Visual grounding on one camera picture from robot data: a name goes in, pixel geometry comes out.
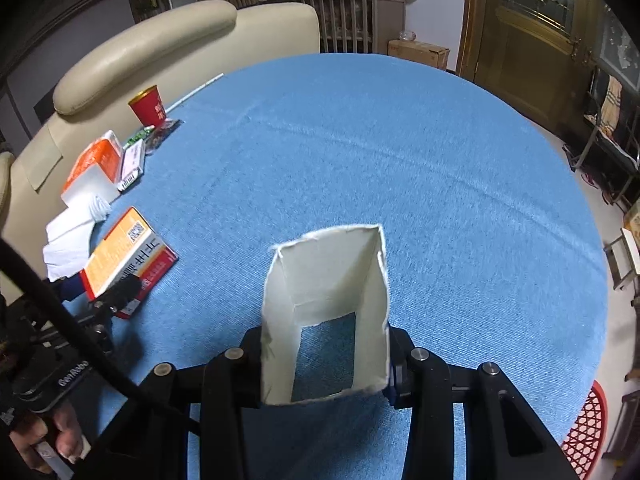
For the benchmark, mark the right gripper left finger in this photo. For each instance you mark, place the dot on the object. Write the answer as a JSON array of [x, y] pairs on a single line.
[[149, 436]]

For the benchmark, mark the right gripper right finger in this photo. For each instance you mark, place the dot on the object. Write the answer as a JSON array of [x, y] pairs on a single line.
[[504, 437]]

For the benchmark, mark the orange white small box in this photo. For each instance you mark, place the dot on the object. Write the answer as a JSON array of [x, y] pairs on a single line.
[[131, 246]]

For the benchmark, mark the blue white torn carton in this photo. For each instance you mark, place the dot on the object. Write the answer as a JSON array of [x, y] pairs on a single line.
[[320, 277]]

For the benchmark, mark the red mesh trash basket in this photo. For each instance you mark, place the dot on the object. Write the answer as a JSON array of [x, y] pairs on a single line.
[[584, 442]]

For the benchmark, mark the white loose tissues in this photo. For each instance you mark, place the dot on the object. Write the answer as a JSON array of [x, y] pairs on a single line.
[[69, 236]]

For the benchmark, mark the blue tablecloth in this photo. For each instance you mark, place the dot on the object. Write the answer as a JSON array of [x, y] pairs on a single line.
[[492, 250]]

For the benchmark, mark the orange white tissue pack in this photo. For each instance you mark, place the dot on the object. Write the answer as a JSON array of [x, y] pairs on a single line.
[[96, 172]]

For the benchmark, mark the white barcode medicine box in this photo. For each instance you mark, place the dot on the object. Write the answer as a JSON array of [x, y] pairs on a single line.
[[132, 165]]

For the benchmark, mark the green candy wrapper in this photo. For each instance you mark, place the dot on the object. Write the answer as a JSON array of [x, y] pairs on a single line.
[[142, 134]]

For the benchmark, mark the dark snack packet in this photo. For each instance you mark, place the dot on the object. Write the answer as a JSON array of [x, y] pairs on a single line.
[[159, 134]]

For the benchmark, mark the red paper cup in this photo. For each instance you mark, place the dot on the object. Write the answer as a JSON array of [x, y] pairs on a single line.
[[148, 107]]

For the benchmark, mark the beige leather sofa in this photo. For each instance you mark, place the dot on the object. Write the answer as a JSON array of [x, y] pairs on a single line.
[[178, 51]]

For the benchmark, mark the cardboard box on floor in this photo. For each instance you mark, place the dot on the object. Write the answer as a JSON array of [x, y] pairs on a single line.
[[419, 52]]

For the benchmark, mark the brown wooden glass door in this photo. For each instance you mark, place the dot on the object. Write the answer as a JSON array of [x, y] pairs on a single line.
[[538, 55]]

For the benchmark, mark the wooden slatted cabinet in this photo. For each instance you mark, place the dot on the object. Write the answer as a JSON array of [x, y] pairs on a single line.
[[357, 26]]

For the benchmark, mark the metal frame chair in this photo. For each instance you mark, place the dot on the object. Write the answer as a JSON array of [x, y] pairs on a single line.
[[611, 112]]

